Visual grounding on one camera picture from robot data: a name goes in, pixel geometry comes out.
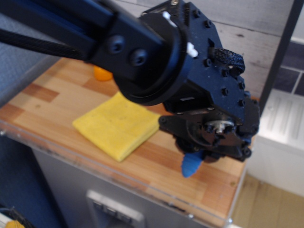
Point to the yellow folded cloth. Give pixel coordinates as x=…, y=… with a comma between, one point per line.
x=118, y=126

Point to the blue handled metal spork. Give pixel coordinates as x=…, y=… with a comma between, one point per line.
x=194, y=156

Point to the orange toy carrot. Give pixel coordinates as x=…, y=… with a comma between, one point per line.
x=101, y=74

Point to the white radiator cover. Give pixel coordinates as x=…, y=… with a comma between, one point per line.
x=278, y=148

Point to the silver toy cabinet front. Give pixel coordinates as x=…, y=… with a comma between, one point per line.
x=107, y=199

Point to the yellow black object on floor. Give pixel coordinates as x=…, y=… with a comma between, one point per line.
x=11, y=218

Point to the clear acrylic table edge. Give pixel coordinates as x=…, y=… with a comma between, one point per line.
x=156, y=163

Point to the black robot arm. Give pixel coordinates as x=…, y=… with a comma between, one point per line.
x=170, y=55

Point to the black right frame post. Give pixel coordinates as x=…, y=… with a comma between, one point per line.
x=293, y=31

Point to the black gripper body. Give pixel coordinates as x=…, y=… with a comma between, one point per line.
x=214, y=139

